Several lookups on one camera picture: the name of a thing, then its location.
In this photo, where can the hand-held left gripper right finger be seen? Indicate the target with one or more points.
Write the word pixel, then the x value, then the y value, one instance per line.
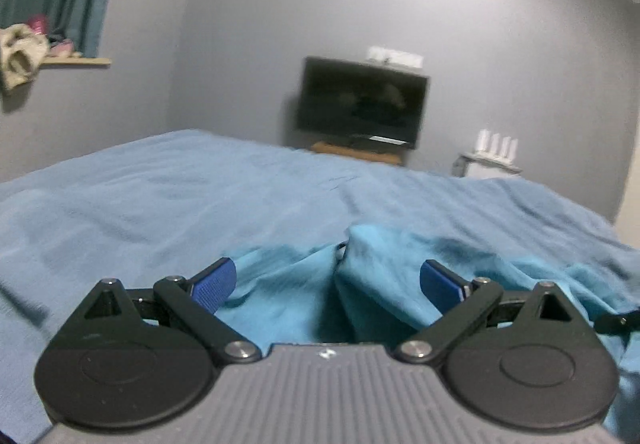
pixel 440 285

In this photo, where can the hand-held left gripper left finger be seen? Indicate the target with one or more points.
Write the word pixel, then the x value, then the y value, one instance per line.
pixel 215 283

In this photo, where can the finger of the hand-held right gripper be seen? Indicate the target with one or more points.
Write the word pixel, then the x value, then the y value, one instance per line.
pixel 617 320

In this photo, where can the teal zip-up jacket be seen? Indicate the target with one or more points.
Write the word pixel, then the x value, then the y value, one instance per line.
pixel 295 294

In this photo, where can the blue bed sheet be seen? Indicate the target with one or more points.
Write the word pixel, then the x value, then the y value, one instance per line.
pixel 150 204

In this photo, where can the white box appliance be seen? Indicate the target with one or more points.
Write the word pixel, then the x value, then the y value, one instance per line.
pixel 487 167

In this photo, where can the white router with antennas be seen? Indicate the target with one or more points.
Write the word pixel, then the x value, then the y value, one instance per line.
pixel 496 146

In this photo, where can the wooden monitor stand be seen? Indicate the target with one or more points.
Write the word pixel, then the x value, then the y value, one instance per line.
pixel 357 153

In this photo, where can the black computer monitor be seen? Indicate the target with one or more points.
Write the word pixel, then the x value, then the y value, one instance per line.
pixel 362 101

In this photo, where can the wooden window sill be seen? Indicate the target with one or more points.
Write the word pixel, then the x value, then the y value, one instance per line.
pixel 75 61

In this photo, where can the pink cloth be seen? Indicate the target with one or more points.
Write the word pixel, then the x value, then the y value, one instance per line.
pixel 64 48

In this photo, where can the beige fleece garment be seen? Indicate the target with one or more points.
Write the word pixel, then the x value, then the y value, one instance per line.
pixel 20 56

